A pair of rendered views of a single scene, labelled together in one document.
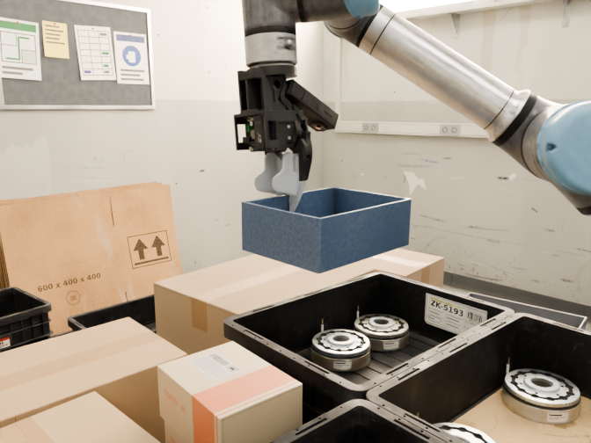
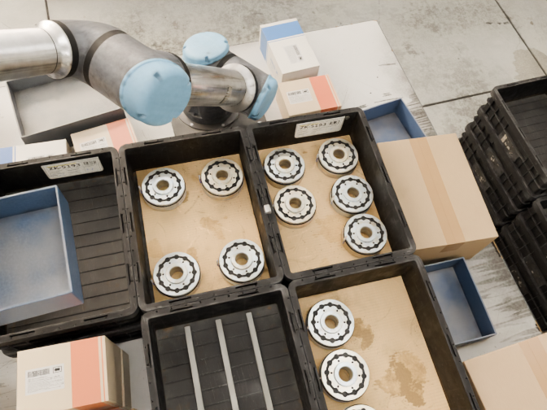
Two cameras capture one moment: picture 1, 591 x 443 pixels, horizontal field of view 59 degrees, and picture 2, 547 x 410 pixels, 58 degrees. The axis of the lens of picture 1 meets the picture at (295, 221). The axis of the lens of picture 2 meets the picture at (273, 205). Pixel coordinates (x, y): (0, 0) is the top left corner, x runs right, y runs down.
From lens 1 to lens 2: 0.71 m
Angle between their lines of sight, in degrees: 71
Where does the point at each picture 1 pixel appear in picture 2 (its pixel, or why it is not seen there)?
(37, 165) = not seen: outside the picture
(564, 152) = (151, 115)
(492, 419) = (159, 227)
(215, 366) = (45, 378)
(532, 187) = not seen: outside the picture
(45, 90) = not seen: outside the picture
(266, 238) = (18, 316)
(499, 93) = (48, 53)
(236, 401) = (97, 383)
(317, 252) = (78, 299)
